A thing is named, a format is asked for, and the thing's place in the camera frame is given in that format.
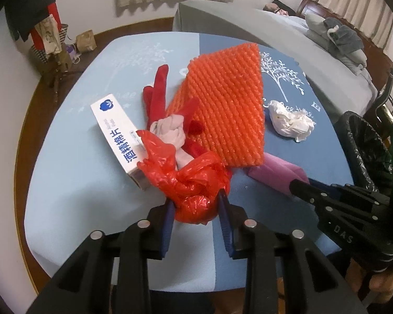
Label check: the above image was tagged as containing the beige striped curtain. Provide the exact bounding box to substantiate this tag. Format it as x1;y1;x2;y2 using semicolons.
309;0;393;51

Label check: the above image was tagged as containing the white knotted cloth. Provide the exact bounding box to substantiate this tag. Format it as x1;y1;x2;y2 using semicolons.
150;113;192;171

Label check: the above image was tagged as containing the grey pillow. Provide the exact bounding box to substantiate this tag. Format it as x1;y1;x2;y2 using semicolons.
304;13;369;76

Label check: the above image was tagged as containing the wooden headboard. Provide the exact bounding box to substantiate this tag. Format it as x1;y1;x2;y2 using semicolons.
296;0;393;82

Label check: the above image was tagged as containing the bed with grey cover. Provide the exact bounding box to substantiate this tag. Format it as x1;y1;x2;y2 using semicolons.
173;0;385;125

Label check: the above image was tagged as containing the dark hanging jacket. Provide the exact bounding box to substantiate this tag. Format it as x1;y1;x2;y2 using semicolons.
5;0;54;41

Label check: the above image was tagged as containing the large orange foam net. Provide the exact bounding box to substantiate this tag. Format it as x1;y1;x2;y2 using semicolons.
165;42;266;167

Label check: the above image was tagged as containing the red rubber glove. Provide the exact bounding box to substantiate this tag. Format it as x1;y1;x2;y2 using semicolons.
142;65;204;138

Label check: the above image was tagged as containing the black trash bin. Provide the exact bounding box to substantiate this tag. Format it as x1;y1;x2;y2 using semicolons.
339;111;393;193

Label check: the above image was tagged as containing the wooden coat rack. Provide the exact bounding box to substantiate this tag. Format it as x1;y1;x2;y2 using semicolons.
41;52;84;105

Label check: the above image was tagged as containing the dark grey folded garment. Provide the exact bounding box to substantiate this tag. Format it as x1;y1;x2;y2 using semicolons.
324;18;364;56

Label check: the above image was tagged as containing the black metal frame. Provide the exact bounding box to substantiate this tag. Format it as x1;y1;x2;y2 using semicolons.
363;67;393;128

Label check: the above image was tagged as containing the beige printed tote bag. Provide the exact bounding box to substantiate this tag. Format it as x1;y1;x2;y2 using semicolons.
34;15;61;54

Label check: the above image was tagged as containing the crumpled white tissue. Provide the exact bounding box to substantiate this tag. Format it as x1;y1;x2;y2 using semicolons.
267;100;316;143

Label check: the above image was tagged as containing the red hanging garment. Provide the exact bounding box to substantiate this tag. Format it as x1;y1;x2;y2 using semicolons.
31;2;59;51

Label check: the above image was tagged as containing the brown paper bag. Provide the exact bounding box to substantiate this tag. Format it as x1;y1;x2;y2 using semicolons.
75;30;96;53

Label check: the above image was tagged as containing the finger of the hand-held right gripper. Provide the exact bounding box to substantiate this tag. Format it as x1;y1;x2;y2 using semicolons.
289;178;351;223
309;178;392;205

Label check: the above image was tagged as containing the checked bag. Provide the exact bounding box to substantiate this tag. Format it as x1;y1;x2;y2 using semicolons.
29;23;69;64

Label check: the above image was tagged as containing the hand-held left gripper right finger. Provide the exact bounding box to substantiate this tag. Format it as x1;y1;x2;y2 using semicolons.
216;191;369;314

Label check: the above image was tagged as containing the purple and white bundle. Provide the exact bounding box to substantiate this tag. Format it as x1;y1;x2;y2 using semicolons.
65;44;82;64

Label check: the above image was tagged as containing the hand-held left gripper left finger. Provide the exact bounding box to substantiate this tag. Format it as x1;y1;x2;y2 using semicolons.
26;203;177;314

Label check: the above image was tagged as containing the red plastic bag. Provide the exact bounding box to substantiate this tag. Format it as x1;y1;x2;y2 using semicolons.
136;130;232;226

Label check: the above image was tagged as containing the white box with blue print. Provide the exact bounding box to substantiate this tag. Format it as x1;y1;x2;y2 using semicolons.
91;94;151;191

